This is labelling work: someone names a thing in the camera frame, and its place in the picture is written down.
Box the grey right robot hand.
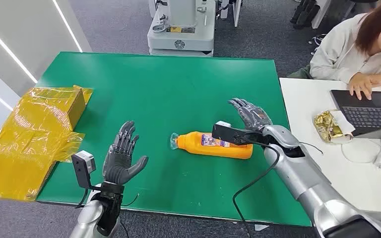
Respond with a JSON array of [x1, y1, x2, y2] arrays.
[[228, 98, 274, 132]]

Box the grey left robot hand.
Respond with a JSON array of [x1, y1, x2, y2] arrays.
[[102, 120, 149, 185]]

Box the orange plastic bottle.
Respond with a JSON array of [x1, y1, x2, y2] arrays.
[[170, 131, 254, 160]]

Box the gold foil snack wrapper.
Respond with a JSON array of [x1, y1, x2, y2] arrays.
[[313, 110, 356, 145]]

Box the yellow film wrapped cardboard box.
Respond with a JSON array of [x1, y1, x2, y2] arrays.
[[0, 85, 94, 202]]

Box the person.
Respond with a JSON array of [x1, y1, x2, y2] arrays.
[[287, 0, 381, 101]]

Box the person's hand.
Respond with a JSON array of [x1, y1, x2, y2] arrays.
[[348, 72, 381, 101]]

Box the dark laptop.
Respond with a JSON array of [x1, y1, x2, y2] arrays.
[[330, 89, 381, 141]]

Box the white furniture leg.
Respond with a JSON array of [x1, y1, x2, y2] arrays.
[[311, 0, 332, 30]]

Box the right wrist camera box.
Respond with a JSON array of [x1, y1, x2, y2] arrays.
[[211, 120, 264, 146]]

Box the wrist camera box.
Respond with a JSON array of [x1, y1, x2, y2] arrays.
[[71, 150, 97, 190], [211, 120, 264, 146]]

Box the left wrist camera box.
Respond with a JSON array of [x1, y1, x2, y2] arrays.
[[71, 150, 97, 190]]

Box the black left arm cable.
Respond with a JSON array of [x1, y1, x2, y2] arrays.
[[75, 188, 140, 238]]

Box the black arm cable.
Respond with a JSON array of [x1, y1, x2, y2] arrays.
[[232, 138, 281, 238], [75, 188, 140, 238]]

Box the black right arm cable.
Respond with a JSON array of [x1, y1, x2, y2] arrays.
[[232, 138, 281, 238]]

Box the white cables on floor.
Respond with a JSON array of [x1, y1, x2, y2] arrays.
[[308, 33, 327, 56]]

